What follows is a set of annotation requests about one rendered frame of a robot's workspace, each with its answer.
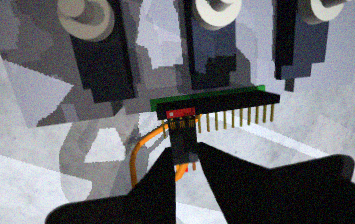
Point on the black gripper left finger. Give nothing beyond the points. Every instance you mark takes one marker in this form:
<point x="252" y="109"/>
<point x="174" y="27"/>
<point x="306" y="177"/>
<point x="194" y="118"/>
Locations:
<point x="151" y="201"/>

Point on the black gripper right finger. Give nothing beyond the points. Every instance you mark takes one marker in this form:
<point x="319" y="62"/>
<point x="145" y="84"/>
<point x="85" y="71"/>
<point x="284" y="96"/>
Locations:
<point x="248" y="193"/>

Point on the black pin header strip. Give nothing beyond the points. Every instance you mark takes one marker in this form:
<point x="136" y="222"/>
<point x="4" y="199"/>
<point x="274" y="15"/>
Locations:
<point x="211" y="102"/>

